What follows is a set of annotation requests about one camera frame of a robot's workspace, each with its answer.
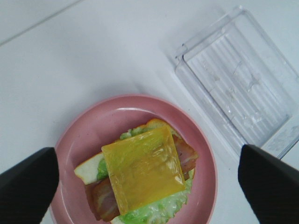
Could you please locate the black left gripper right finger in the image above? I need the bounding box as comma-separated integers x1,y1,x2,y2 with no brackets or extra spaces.
238,145,299,224

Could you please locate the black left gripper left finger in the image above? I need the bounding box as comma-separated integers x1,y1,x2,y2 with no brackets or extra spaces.
0,147,59,224

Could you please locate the bread slice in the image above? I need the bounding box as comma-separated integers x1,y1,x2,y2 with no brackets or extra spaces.
74,119,182,185

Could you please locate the bacon strip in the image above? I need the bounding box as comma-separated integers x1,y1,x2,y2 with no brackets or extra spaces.
85,135,199,224

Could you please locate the green lettuce leaf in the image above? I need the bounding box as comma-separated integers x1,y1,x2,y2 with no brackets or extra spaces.
85,124,198,224

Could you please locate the yellow cheese slice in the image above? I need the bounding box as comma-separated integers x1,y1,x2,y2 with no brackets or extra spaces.
101,126,185,215

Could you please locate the pink round plate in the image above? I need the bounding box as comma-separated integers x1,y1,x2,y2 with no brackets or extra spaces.
50,95,217,224

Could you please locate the right clear plastic container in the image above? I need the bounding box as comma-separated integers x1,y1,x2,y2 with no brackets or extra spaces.
175,7,299,159

